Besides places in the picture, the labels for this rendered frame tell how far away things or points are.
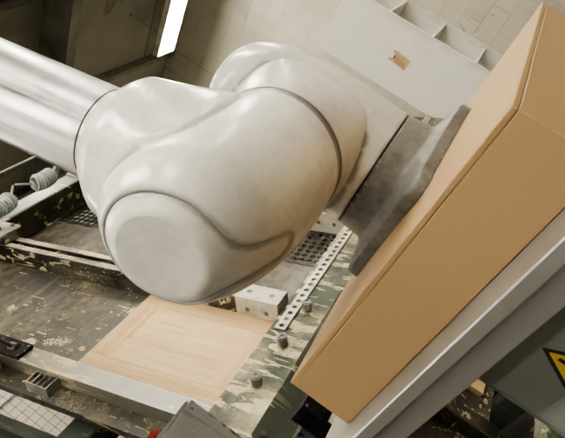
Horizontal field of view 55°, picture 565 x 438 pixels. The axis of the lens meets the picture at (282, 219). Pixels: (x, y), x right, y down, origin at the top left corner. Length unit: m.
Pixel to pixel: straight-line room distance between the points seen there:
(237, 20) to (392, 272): 6.69
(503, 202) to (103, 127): 0.33
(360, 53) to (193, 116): 4.54
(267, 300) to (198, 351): 0.21
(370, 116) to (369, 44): 4.33
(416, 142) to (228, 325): 0.91
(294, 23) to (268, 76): 6.15
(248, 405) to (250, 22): 6.15
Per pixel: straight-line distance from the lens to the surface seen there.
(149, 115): 0.48
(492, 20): 6.13
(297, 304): 1.39
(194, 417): 0.86
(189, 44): 7.58
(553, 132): 0.40
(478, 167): 0.42
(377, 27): 4.89
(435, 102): 4.92
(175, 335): 1.43
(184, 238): 0.41
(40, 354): 1.48
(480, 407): 1.88
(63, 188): 2.26
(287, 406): 1.17
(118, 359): 1.41
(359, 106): 0.61
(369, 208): 0.61
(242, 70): 0.63
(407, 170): 0.60
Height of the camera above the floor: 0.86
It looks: 7 degrees up
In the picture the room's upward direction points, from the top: 56 degrees counter-clockwise
